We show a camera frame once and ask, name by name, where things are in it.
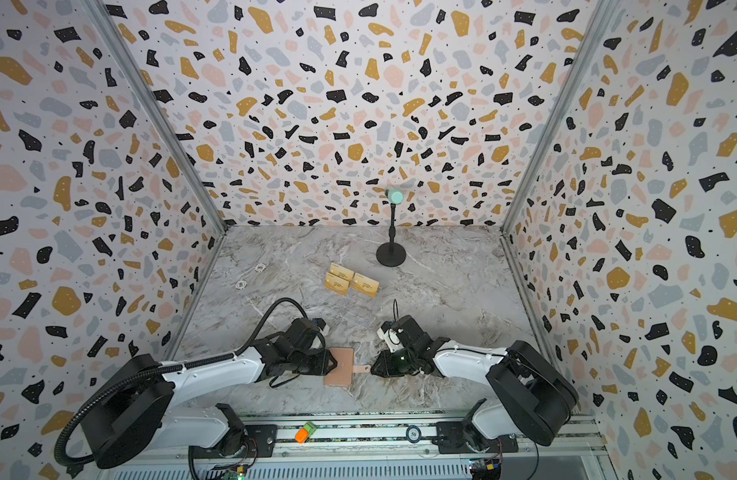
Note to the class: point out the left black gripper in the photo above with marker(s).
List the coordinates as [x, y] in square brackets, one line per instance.
[326, 363]

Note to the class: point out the gold card back right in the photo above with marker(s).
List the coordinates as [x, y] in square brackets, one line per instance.
[365, 285]

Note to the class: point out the mint green microphone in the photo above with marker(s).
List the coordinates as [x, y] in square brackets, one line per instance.
[394, 196]

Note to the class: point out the gold card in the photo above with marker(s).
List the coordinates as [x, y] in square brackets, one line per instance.
[365, 285]
[341, 272]
[337, 284]

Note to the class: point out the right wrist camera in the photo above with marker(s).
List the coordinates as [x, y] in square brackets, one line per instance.
[389, 337]

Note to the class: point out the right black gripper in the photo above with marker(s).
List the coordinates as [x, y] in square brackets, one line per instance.
[386, 358]

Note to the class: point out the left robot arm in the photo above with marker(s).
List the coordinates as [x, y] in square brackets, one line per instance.
[143, 407]

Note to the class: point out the pink leather card holder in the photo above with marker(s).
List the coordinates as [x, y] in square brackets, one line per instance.
[346, 368]

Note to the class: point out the orange green small tool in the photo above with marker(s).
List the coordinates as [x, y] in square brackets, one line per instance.
[305, 433]

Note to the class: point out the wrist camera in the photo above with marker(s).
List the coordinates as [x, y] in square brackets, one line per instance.
[389, 337]
[320, 325]

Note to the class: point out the black microphone stand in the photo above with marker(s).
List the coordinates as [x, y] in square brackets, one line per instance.
[391, 254]

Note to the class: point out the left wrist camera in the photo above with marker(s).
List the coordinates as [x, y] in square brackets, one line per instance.
[320, 325]

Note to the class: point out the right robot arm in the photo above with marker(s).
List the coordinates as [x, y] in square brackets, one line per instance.
[531, 397]

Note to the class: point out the gold card back left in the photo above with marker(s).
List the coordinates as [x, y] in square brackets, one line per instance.
[341, 272]

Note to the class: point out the clear acrylic card stand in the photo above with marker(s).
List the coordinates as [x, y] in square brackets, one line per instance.
[355, 307]

